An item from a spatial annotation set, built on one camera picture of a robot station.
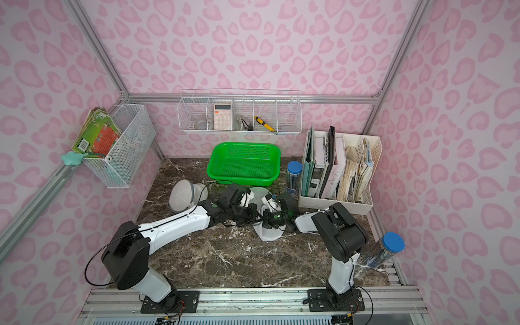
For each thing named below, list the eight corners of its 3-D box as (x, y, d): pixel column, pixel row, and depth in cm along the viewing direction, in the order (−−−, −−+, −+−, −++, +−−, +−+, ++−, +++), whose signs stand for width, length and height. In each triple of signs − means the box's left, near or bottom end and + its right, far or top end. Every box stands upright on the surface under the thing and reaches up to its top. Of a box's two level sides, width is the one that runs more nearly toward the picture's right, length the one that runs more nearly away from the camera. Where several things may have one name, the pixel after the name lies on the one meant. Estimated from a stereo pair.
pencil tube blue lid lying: (365, 268, 82) (388, 250, 66) (360, 252, 86) (381, 231, 70) (381, 268, 82) (408, 250, 66) (376, 252, 86) (400, 231, 70)
